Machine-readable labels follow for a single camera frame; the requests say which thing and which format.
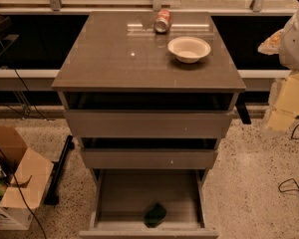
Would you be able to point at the green yellow sponge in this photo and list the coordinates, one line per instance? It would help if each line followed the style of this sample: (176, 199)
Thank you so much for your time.
(155, 216)

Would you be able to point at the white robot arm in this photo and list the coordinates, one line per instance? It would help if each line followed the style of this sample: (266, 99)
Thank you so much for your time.
(289, 44)

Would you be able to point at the grey drawer cabinet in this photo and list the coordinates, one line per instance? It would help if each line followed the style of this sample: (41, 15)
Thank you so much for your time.
(120, 64)

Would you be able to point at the top grey drawer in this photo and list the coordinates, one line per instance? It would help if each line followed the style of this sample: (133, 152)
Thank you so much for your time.
(147, 125)

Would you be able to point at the middle grey drawer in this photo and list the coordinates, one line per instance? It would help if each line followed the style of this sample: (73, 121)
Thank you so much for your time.
(137, 159)

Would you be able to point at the bottom grey open drawer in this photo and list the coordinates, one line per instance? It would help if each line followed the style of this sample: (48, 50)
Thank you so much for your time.
(124, 197)

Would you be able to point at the white paper bowl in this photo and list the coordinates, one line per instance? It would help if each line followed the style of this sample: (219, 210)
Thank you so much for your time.
(189, 50)

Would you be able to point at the black cabinet leg bar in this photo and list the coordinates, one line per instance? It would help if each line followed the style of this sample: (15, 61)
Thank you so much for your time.
(242, 110)

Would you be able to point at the red soda can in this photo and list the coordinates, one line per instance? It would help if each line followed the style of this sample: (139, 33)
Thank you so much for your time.
(162, 21)

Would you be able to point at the black floor bar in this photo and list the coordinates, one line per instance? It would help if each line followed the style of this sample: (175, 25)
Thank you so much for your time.
(52, 197)

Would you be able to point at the open cardboard box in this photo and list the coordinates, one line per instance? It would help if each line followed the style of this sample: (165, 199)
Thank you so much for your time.
(31, 175)

